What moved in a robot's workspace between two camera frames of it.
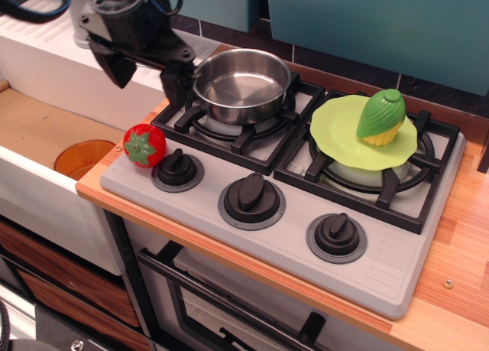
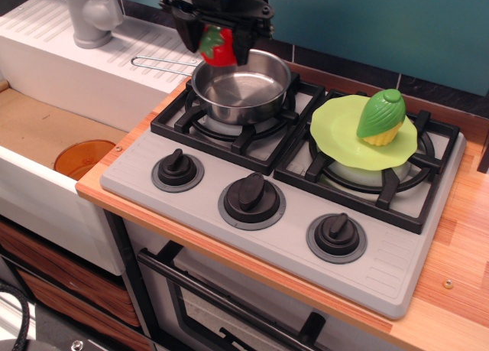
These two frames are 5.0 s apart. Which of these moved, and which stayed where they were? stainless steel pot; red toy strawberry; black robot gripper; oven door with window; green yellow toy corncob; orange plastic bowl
Moved: black robot gripper; red toy strawberry
Stayed: green yellow toy corncob; orange plastic bowl; stainless steel pot; oven door with window
